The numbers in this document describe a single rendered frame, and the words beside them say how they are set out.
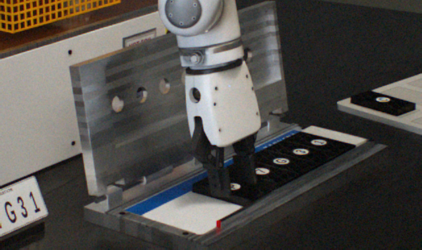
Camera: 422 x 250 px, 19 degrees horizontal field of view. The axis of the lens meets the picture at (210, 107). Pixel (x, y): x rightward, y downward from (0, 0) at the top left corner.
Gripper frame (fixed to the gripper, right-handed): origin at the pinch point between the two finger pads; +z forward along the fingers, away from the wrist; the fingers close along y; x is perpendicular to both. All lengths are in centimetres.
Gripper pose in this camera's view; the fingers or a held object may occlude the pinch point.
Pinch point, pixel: (232, 177)
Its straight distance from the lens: 170.9
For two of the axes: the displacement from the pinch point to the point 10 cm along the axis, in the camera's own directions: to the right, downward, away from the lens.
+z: 1.7, 9.7, 1.9
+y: 6.1, -2.5, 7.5
